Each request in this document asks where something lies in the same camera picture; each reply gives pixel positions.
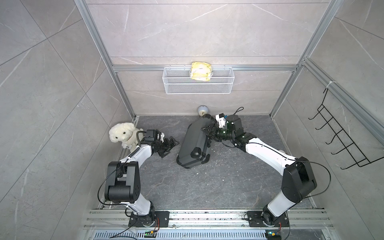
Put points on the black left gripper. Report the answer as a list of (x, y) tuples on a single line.
[(168, 147)]

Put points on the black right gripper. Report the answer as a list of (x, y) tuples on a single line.
[(211, 129)]

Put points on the grey aluminium poker case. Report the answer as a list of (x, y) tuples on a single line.
[(196, 147)]

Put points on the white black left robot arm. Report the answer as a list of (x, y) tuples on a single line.
[(123, 184)]

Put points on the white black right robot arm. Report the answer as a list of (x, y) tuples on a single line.
[(298, 177)]

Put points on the white fluffy plush sheep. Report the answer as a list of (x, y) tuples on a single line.
[(126, 133)]

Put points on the yellow cloth bundle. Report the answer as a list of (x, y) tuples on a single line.
[(201, 71)]

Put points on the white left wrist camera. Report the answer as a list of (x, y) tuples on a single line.
[(161, 137)]

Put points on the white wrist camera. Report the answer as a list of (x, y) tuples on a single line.
[(161, 137), (221, 120)]

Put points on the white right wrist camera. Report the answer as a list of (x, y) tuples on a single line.
[(221, 120)]

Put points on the white wire mesh basket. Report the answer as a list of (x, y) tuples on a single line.
[(180, 81)]

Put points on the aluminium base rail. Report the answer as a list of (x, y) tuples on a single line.
[(296, 224)]

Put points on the black wire hook rack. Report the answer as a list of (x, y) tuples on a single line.
[(359, 158)]

